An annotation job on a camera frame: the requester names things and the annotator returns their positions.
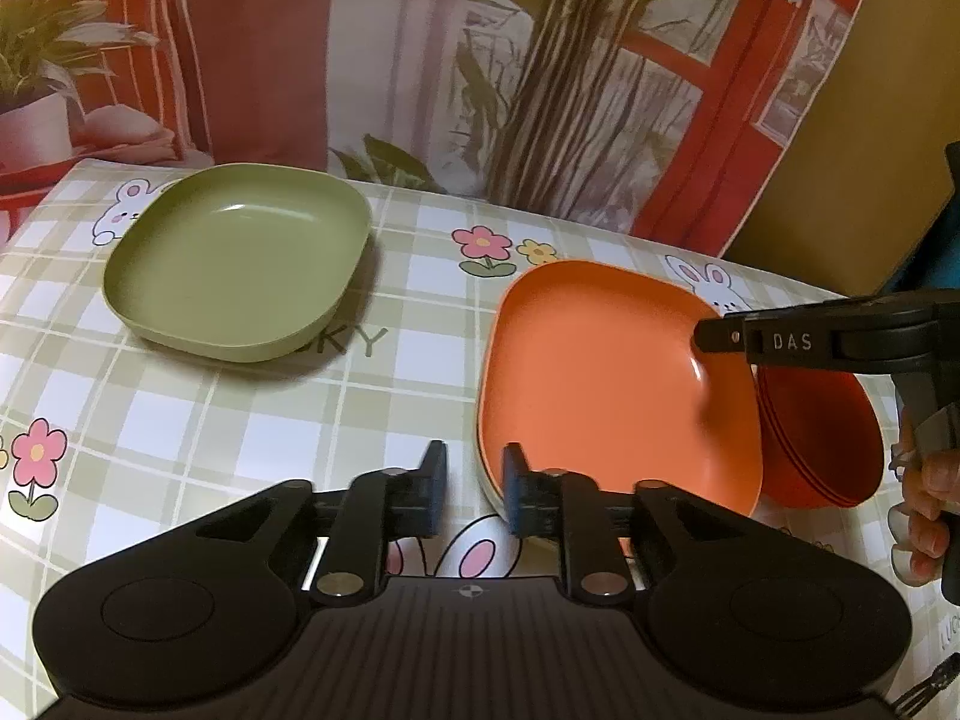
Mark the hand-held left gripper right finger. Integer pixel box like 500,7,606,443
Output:
501,441,760,608

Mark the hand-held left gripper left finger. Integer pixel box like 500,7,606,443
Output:
171,441,451,608

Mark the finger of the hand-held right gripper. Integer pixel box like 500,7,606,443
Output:
694,291,960,377

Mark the red bowl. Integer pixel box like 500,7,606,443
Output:
756,394,875,509
765,372,880,500
759,390,877,505

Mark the orange square plate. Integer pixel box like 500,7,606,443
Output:
476,260,766,518

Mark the green square plate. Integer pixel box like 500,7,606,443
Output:
103,163,374,362

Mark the person's right hand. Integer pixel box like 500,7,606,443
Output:
889,420,960,587

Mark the teal curtain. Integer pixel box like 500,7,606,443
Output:
885,187,960,301

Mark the wooden panel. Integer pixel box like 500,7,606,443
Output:
724,0,960,297

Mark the checked bunny tablecloth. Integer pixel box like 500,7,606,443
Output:
0,157,960,720

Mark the printed room backdrop cloth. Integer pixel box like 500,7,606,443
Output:
0,0,893,256

